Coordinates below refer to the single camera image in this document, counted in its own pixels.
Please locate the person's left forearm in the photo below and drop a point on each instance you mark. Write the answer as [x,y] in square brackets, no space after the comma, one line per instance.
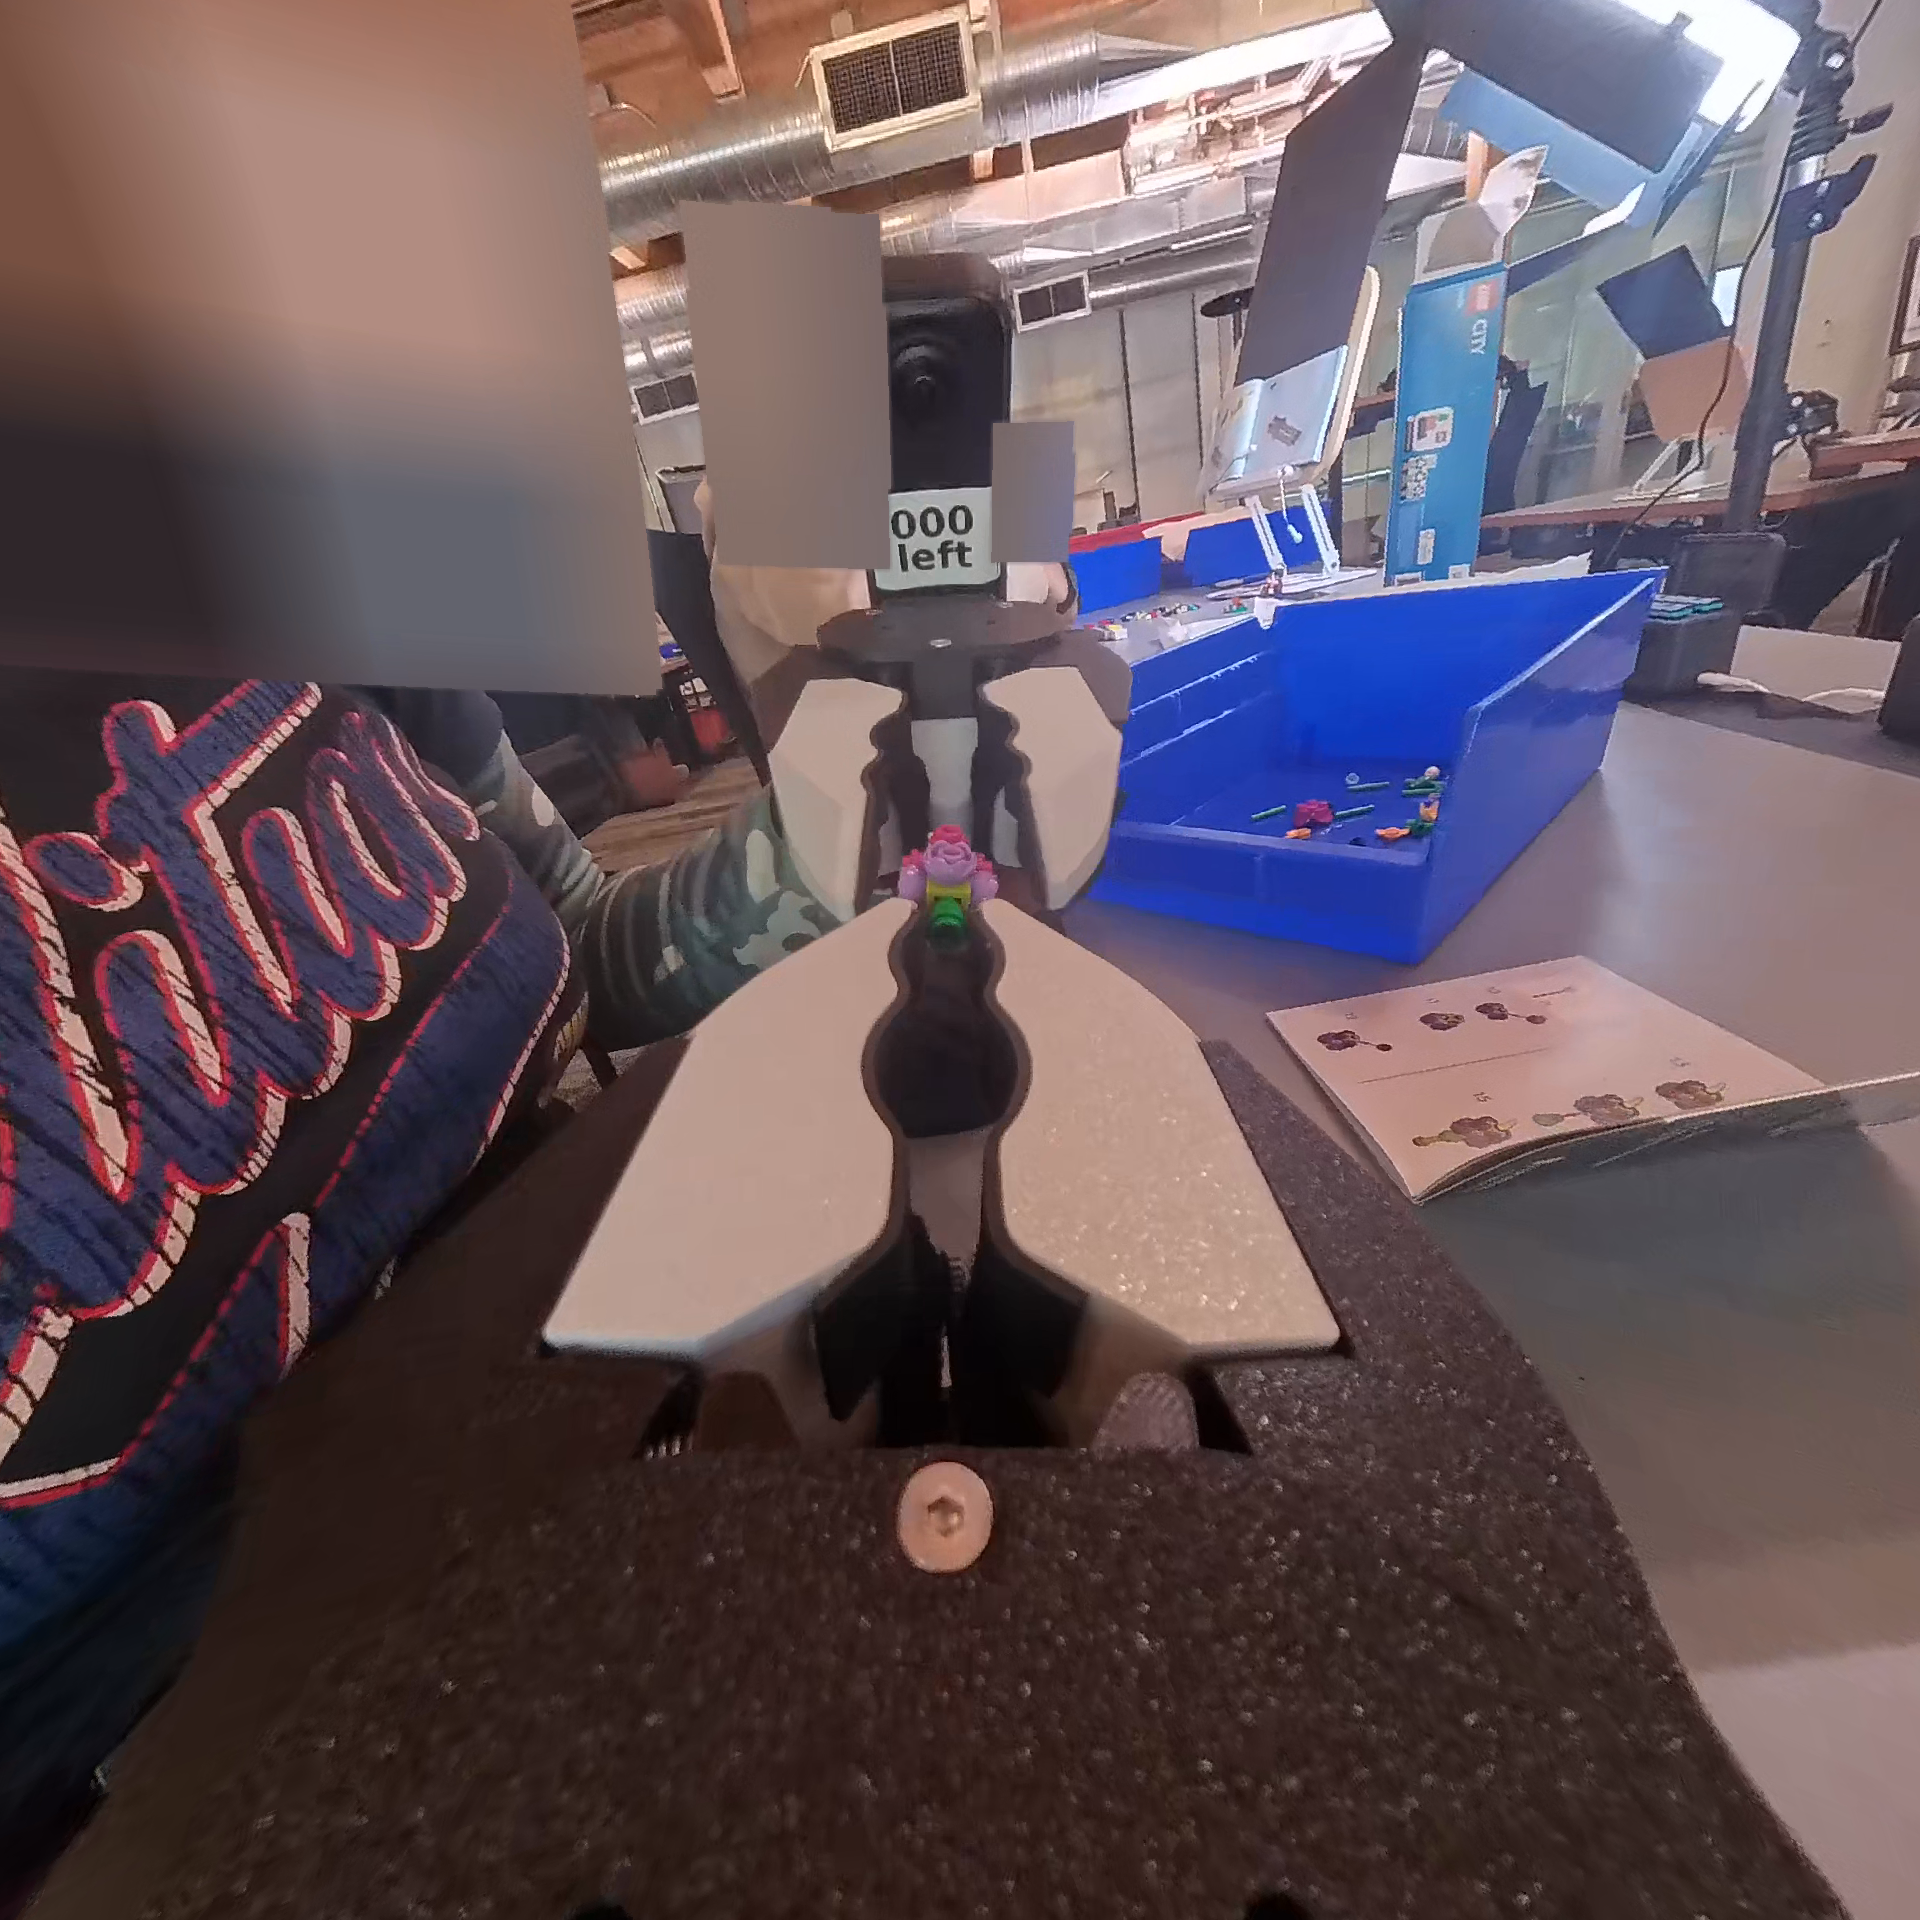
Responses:
[661,917]

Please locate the instruction booklet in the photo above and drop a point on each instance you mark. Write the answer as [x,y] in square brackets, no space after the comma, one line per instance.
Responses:
[1531,1066]

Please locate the grey desk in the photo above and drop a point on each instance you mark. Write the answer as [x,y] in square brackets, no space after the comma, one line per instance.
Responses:
[1711,1351]

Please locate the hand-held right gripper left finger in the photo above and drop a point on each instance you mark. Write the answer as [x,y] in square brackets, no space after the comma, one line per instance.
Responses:
[720,1187]

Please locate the blue printed carton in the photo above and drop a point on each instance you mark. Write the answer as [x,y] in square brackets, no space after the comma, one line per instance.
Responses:
[1447,421]

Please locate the black desk lamp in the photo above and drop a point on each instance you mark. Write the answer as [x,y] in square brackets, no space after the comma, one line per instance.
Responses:
[1681,61]

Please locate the ceiling air vent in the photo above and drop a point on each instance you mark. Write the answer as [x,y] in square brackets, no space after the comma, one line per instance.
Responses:
[894,78]

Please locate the silver ceiling air duct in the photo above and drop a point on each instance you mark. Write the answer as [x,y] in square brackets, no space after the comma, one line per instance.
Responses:
[751,150]

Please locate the blue storage bin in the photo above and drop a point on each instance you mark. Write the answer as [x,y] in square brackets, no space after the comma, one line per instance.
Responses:
[1117,571]
[1261,547]
[1411,900]

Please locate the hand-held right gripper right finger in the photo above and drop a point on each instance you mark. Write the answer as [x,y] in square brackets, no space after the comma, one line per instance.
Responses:
[1157,1187]

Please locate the pile of toy brick pieces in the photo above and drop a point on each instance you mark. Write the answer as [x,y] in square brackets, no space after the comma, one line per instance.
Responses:
[1350,811]

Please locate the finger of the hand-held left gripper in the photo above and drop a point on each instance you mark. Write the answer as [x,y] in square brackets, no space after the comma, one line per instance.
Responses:
[1075,787]
[817,796]

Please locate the purple flower brick piece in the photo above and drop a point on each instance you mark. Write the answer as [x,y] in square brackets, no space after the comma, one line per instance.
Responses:
[948,865]

